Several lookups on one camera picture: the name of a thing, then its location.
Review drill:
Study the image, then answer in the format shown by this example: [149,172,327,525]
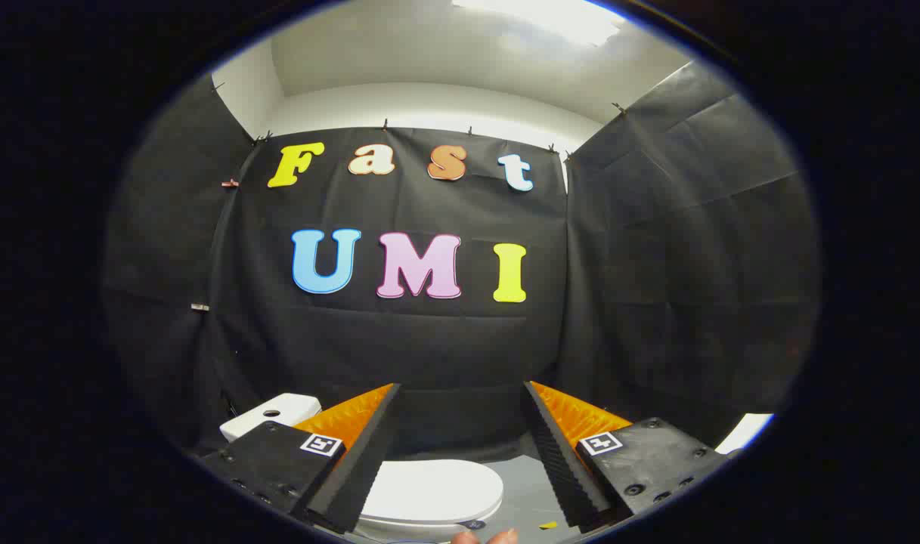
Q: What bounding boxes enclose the white toilet lid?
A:
[360,459,504,524]

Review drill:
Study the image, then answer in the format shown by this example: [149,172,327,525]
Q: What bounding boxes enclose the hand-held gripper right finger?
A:
[522,381,735,530]

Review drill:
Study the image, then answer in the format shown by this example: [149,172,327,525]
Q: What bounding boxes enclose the black backdrop cloth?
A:
[103,60,822,462]

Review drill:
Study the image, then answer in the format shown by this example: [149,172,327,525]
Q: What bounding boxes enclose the white toilet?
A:
[219,393,504,541]

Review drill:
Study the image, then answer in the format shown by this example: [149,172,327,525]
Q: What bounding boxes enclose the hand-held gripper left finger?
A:
[201,383,402,534]

